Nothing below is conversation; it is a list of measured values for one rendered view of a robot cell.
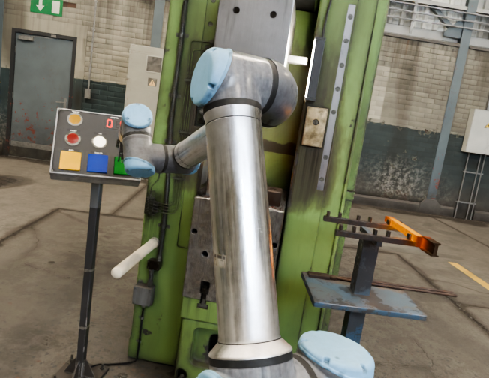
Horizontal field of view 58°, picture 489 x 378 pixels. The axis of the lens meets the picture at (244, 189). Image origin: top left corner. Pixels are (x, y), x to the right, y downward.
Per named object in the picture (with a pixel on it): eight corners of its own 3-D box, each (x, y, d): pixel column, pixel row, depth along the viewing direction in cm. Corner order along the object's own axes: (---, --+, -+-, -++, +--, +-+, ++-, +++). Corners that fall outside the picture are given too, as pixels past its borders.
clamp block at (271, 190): (279, 207, 189) (281, 192, 188) (259, 204, 190) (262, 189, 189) (280, 202, 201) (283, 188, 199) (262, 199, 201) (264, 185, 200)
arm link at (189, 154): (319, 59, 96) (188, 148, 152) (272, 47, 89) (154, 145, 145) (326, 109, 94) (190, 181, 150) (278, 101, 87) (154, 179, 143)
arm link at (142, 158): (166, 170, 135) (163, 133, 139) (129, 168, 129) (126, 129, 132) (155, 180, 143) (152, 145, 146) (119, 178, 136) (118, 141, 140)
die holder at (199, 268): (268, 312, 190) (284, 211, 183) (181, 295, 194) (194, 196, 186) (275, 270, 245) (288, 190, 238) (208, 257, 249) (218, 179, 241)
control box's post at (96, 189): (81, 379, 202) (103, 142, 184) (73, 378, 202) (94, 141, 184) (85, 375, 205) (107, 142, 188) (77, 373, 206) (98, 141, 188)
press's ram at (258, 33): (300, 100, 181) (316, -2, 175) (208, 88, 185) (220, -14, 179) (300, 105, 223) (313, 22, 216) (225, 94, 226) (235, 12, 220)
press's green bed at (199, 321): (251, 410, 198) (267, 312, 190) (170, 392, 202) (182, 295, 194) (262, 348, 252) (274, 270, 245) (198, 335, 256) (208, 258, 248)
